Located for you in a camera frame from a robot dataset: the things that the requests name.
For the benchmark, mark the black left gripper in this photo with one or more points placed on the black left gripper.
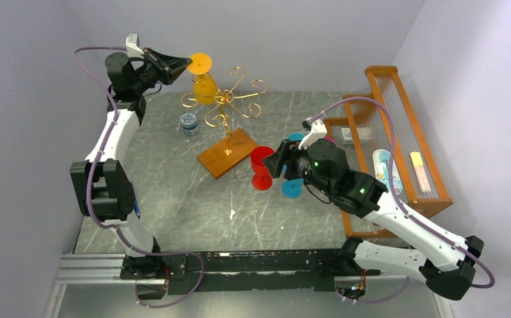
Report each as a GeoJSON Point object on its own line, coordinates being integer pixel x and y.
{"type": "Point", "coordinates": [173, 67]}

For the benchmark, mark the light blue wine glass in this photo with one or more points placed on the light blue wine glass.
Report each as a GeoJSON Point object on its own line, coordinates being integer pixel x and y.
{"type": "Point", "coordinates": [296, 136]}

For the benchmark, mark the wooden tiered shelf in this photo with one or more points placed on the wooden tiered shelf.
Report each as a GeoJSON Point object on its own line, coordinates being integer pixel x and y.
{"type": "Point", "coordinates": [384, 111]}

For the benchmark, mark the red wine glass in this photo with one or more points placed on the red wine glass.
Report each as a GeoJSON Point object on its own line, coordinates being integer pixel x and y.
{"type": "Point", "coordinates": [261, 179]}

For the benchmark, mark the blue blister pack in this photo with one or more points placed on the blue blister pack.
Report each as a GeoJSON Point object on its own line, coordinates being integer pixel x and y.
{"type": "Point", "coordinates": [381, 165]}

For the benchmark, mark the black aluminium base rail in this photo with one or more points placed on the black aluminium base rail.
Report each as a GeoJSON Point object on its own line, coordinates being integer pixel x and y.
{"type": "Point", "coordinates": [212, 271]}

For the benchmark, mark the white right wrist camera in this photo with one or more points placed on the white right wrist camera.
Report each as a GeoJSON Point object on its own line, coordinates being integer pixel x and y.
{"type": "Point", "coordinates": [316, 130]}

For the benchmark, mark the small white box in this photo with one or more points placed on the small white box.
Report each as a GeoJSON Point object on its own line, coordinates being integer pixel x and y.
{"type": "Point", "coordinates": [346, 136]}

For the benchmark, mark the dark blue wine glass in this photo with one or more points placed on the dark blue wine glass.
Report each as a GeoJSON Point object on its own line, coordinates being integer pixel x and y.
{"type": "Point", "coordinates": [292, 188]}

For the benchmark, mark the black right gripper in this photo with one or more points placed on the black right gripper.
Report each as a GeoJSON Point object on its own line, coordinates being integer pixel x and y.
{"type": "Point", "coordinates": [287, 158]}

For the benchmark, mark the yellow orange marker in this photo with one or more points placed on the yellow orange marker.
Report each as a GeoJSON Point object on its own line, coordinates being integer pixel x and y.
{"type": "Point", "coordinates": [420, 171]}

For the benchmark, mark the pink wine glass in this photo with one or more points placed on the pink wine glass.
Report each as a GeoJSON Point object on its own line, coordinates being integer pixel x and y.
{"type": "Point", "coordinates": [330, 140]}

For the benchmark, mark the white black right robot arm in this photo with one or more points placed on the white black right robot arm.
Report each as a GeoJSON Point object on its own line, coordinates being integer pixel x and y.
{"type": "Point", "coordinates": [445, 262]}

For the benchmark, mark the yellow wine glass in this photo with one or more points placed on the yellow wine glass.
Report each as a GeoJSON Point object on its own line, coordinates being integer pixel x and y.
{"type": "Point", "coordinates": [204, 86]}

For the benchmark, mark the wooden rack base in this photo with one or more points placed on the wooden rack base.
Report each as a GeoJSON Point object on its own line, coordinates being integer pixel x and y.
{"type": "Point", "coordinates": [227, 153]}

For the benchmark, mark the blue cleaning gel jar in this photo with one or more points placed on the blue cleaning gel jar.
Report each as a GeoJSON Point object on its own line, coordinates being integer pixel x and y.
{"type": "Point", "coordinates": [189, 124]}

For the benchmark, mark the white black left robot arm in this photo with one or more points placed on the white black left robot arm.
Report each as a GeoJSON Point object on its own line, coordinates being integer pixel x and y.
{"type": "Point", "coordinates": [103, 190]}

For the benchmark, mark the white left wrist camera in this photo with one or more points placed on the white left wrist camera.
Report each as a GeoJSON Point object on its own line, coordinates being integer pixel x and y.
{"type": "Point", "coordinates": [132, 44]}

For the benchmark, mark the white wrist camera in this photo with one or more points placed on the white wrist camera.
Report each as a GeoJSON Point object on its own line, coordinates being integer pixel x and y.
{"type": "Point", "coordinates": [316, 130]}
{"type": "Point", "coordinates": [132, 44]}

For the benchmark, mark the gold wire glass rack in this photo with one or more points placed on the gold wire glass rack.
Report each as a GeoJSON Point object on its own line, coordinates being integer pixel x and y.
{"type": "Point", "coordinates": [226, 98]}

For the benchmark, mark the blue clip tool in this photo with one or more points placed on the blue clip tool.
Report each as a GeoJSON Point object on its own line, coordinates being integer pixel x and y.
{"type": "Point", "coordinates": [136, 203]}

